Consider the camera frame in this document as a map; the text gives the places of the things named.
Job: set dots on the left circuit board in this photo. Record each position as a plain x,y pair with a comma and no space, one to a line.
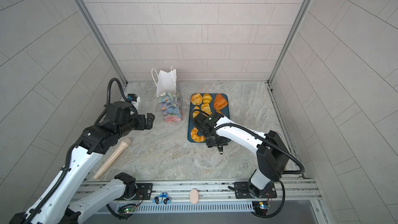
127,209

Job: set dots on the pink oval eraser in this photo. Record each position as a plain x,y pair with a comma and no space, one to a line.
194,196

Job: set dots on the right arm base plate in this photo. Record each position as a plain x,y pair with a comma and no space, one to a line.
246,190

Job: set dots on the left yellow striped croissant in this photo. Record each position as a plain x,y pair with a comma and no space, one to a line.
195,111

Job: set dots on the teal rectangular tray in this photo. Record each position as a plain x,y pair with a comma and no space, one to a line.
225,112

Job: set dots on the reddish brown croissant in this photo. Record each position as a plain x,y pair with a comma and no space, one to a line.
220,102

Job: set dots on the blue toy car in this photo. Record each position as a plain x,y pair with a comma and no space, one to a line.
162,198

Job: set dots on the floral paper gift bag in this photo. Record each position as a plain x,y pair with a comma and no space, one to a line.
168,94

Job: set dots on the right circuit board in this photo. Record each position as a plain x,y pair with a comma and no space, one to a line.
261,208

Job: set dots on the round swirl bun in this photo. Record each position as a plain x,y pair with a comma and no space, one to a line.
196,99

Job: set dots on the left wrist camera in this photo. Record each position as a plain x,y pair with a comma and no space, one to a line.
134,99

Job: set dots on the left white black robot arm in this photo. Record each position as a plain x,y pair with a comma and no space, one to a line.
116,121

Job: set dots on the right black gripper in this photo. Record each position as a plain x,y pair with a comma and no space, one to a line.
222,142

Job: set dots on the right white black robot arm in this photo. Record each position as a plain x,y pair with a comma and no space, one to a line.
274,159

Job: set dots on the circuit board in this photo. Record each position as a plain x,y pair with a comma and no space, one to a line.
127,209
261,208

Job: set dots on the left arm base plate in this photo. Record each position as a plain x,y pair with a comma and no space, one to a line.
138,192

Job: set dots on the aluminium rail frame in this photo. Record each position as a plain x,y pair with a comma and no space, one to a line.
217,196

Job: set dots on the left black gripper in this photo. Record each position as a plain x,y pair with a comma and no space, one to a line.
143,126

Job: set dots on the middle braided bread roll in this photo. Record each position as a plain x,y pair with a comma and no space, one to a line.
206,108

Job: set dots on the small yellow striped bun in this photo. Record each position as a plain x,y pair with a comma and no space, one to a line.
206,98

